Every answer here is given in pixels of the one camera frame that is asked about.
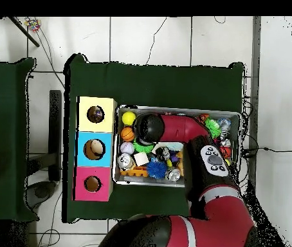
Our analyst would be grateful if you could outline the crushed black red can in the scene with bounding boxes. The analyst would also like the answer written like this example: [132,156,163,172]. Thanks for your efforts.
[155,146,171,162]

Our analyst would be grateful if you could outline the wooden box with three holes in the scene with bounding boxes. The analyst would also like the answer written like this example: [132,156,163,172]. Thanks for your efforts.
[72,96,118,202]

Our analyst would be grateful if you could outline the green spiky ball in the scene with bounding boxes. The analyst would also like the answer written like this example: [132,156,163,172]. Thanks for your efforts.
[132,138,155,154]

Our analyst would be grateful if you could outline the orange basketball toy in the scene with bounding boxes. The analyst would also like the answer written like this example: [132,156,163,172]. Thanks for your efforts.
[120,127,136,143]

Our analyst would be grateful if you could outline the yellow foam ball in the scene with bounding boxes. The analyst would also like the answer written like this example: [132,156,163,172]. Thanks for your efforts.
[121,111,137,127]

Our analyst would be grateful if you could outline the crushed silver can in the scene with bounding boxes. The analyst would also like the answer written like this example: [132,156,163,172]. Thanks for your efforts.
[165,167,183,183]

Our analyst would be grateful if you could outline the dark green table cloth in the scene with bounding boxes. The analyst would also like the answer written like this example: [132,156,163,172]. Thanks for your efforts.
[61,53,246,230]
[0,57,40,223]

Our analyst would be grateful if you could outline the small multicoloured toy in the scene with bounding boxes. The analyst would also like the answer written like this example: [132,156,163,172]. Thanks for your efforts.
[24,17,42,33]

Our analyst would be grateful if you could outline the black rod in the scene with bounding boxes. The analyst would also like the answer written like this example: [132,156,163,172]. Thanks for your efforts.
[7,16,41,48]

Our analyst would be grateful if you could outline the wire mesh bin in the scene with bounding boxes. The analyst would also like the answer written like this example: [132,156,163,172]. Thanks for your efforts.
[113,104,242,191]

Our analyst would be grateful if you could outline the thin black floor cable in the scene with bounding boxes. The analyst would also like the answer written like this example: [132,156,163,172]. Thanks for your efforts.
[145,16,168,66]

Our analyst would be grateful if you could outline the black power cable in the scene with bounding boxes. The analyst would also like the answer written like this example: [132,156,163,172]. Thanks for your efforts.
[240,146,292,159]

